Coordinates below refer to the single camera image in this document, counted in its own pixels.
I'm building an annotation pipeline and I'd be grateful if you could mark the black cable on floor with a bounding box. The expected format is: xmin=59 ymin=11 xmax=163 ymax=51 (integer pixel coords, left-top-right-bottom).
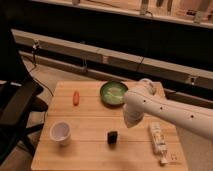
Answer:
xmin=20 ymin=39 xmax=55 ymax=98

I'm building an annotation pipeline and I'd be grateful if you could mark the black office chair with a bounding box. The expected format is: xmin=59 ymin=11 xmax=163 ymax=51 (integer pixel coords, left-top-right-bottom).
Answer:
xmin=0 ymin=18 xmax=48 ymax=165

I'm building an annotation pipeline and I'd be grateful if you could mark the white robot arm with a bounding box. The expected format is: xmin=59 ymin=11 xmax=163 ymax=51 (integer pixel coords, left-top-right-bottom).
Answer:
xmin=123 ymin=79 xmax=213 ymax=141

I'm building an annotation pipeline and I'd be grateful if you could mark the orange carrot toy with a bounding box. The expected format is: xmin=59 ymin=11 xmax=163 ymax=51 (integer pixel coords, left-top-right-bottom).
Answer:
xmin=73 ymin=91 xmax=80 ymax=106

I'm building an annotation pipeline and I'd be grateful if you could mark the white toothpaste tube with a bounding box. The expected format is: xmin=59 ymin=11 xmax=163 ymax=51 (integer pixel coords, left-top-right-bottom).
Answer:
xmin=149 ymin=122 xmax=168 ymax=165

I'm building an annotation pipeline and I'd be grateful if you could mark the white paper cup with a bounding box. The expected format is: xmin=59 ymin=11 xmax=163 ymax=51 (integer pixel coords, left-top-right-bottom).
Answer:
xmin=49 ymin=122 xmax=71 ymax=146

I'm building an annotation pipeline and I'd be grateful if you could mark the black eraser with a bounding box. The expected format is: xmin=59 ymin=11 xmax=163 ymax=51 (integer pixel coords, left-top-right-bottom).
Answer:
xmin=107 ymin=131 xmax=118 ymax=144

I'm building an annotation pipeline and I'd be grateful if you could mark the green bowl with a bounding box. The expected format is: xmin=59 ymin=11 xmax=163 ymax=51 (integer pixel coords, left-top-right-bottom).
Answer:
xmin=100 ymin=81 xmax=128 ymax=106

